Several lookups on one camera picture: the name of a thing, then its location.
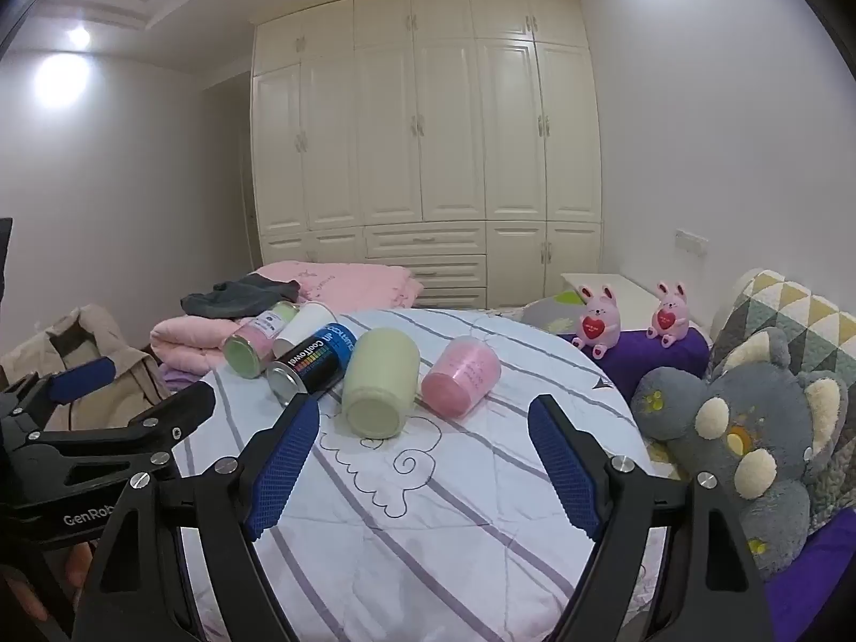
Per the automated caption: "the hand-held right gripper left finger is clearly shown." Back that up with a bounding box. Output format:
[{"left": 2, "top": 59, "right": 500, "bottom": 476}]
[{"left": 72, "top": 392, "right": 322, "bottom": 642}]

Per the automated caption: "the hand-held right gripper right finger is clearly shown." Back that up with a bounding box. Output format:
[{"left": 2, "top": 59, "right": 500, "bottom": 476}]
[{"left": 527, "top": 394, "right": 771, "bottom": 642}]

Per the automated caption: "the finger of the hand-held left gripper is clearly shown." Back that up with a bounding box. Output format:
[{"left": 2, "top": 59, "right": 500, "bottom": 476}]
[
  {"left": 0, "top": 356, "right": 116, "bottom": 430},
  {"left": 25, "top": 383, "right": 219, "bottom": 484}
]

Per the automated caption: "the pale green cup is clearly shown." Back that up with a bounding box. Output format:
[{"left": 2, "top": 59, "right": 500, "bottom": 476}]
[{"left": 341, "top": 327, "right": 421, "bottom": 441}]

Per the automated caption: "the pink cup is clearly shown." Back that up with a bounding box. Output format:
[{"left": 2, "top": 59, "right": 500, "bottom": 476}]
[{"left": 420, "top": 335, "right": 502, "bottom": 421}]

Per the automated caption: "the white paper cup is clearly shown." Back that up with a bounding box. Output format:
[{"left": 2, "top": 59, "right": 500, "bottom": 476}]
[{"left": 273, "top": 302, "right": 335, "bottom": 360}]

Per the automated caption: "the person's left hand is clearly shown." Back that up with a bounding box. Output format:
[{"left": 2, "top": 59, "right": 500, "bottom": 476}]
[{"left": 65, "top": 540, "right": 96, "bottom": 593}]

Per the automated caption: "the light purple cloth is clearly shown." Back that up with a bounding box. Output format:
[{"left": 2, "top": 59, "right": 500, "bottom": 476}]
[{"left": 157, "top": 361, "right": 216, "bottom": 393}]

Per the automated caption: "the beige jacket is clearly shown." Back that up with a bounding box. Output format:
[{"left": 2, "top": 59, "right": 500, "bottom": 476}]
[{"left": 0, "top": 304, "right": 172, "bottom": 432}]

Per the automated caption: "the green and pink can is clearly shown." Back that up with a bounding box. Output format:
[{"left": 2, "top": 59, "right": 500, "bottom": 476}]
[{"left": 222, "top": 301, "right": 300, "bottom": 381}]

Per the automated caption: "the black can with blue label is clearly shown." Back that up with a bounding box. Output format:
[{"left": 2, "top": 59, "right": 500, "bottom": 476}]
[{"left": 266, "top": 321, "right": 365, "bottom": 408}]

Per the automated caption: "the dark grey cloth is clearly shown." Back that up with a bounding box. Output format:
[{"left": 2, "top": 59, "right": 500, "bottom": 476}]
[{"left": 180, "top": 277, "right": 302, "bottom": 319}]

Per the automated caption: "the purple pillow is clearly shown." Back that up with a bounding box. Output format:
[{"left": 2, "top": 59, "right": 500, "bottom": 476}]
[{"left": 558, "top": 326, "right": 710, "bottom": 406}]

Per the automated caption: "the pink bunny plush toy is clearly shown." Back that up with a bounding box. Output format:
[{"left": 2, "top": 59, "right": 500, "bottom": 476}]
[
  {"left": 645, "top": 281, "right": 694, "bottom": 349},
  {"left": 571, "top": 282, "right": 623, "bottom": 358}
]

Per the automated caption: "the grey patterned pillow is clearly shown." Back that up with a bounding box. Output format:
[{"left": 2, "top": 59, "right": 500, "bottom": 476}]
[{"left": 520, "top": 294, "right": 584, "bottom": 337}]

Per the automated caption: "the white bedside table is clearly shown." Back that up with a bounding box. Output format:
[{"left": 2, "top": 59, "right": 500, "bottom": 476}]
[{"left": 560, "top": 272, "right": 654, "bottom": 333}]

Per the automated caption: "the pink folded blanket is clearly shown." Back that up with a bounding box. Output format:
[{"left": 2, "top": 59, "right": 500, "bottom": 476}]
[{"left": 150, "top": 261, "right": 425, "bottom": 376}]

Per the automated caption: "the grey plush toy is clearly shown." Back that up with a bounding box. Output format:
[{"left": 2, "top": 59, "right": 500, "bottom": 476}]
[{"left": 632, "top": 327, "right": 850, "bottom": 577}]

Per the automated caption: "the purple bed sheet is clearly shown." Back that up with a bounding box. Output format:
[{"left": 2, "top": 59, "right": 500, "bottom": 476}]
[{"left": 762, "top": 507, "right": 856, "bottom": 642}]

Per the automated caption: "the triangle patterned quilted pillow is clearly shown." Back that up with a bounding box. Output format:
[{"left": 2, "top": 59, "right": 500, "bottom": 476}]
[{"left": 709, "top": 269, "right": 856, "bottom": 536}]

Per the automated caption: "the cream wardrobe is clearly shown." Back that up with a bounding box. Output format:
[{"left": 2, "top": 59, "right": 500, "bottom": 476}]
[{"left": 250, "top": 0, "right": 604, "bottom": 312}]

